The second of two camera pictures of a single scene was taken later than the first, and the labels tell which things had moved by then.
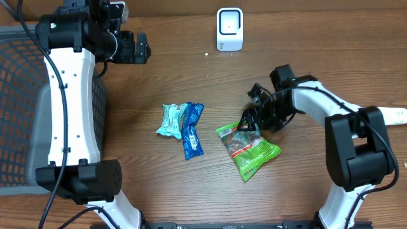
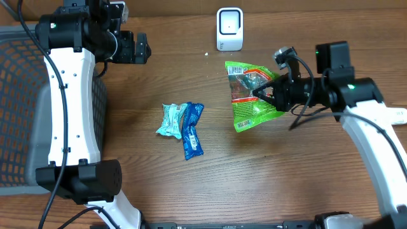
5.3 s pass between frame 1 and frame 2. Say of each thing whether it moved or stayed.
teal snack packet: stayed
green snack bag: moved
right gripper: moved
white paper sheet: stayed
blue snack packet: stayed
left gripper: stayed
